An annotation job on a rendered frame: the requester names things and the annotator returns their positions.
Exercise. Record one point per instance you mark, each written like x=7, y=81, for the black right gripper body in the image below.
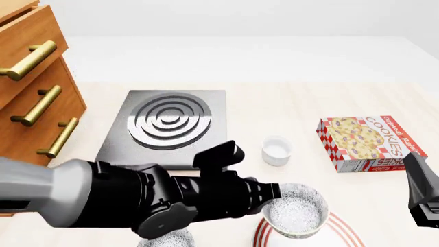
x=427, y=214

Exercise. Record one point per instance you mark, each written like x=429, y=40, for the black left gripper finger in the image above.
x=272, y=191

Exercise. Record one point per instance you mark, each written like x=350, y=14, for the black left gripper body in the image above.
x=252, y=195

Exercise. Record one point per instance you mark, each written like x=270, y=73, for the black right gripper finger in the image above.
x=420, y=177

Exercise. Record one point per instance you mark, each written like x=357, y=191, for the patterned black and white bowl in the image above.
x=295, y=213
x=171, y=240

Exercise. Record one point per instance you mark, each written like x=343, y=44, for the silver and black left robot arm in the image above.
x=103, y=190

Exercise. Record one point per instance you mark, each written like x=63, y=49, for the white plate with red rings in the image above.
x=337, y=231

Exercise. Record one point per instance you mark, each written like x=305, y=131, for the flat black stove plate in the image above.
x=164, y=121

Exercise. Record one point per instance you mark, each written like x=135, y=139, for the wooden cabinet drawer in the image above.
x=51, y=74
x=77, y=108
x=31, y=33

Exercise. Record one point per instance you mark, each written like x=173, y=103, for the wooden cabinet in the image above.
x=10, y=144

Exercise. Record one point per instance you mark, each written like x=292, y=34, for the small white ramekin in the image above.
x=276, y=151

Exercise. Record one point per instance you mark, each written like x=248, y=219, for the red and white cookie box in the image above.
x=363, y=139

